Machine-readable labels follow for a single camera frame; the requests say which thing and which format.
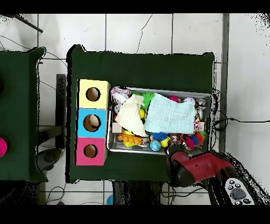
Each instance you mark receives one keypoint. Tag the blue globe ball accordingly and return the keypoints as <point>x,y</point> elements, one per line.
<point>155,146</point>

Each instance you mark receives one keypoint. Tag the colourful printed packet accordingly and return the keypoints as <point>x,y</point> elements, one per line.
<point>120,95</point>

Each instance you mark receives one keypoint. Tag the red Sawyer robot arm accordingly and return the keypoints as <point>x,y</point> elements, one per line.
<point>202,169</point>

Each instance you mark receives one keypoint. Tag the green covered side table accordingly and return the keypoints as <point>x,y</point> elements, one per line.
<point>19,114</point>

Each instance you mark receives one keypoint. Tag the blue ball on floor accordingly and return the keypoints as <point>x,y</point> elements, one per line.
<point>110,200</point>

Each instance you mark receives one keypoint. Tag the black rod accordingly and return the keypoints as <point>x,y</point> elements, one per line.
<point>25,23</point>

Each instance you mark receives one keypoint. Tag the dark green table cloth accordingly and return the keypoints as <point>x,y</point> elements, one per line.
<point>139,69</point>

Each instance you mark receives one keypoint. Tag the shallow clear mesh bin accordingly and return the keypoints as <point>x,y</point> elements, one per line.
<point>126,150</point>

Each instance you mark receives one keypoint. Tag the orange toy building blocks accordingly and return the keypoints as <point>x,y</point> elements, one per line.
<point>128,138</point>

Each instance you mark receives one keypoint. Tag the wooden box with three holes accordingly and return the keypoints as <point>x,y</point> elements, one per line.
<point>100,127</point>

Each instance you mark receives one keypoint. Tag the small yellow ball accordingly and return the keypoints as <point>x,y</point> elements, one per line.
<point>142,113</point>

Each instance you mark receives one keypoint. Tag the pink round object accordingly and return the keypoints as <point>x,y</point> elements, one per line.
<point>2,147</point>

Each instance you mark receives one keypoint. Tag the grey stand base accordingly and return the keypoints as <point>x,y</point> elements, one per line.
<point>48,158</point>

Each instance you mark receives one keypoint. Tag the white baseball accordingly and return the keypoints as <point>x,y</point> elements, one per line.
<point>189,100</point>

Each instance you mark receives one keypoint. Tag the green spiky ball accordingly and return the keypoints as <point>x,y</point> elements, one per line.
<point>148,99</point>

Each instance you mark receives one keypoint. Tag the mint green muslin cloth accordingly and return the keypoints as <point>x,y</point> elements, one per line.
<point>171,114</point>

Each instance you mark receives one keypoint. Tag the pink spiky ball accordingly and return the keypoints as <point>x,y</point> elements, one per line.
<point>190,142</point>

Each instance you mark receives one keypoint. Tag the black upright panel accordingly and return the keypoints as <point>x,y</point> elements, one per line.
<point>61,105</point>

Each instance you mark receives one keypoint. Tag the cream yellow muslin cloth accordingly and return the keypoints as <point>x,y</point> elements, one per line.
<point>130,116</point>

